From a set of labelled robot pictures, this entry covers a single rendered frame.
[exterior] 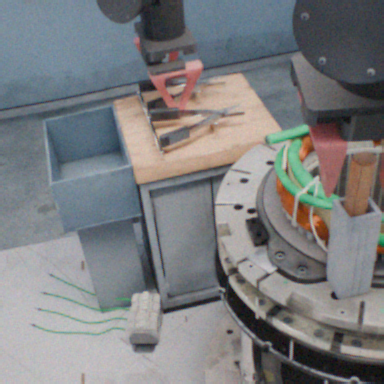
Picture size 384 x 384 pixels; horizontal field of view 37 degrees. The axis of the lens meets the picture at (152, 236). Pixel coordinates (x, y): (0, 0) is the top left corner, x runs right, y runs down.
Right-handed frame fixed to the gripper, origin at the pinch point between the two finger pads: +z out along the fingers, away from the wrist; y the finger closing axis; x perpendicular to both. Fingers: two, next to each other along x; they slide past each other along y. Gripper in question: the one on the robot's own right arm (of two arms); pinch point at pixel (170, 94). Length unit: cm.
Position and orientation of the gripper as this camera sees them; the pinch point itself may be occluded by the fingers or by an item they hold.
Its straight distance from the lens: 84.3
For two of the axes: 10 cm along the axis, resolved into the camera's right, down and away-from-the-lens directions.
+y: 2.0, 6.5, -7.4
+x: 9.7, -2.2, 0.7
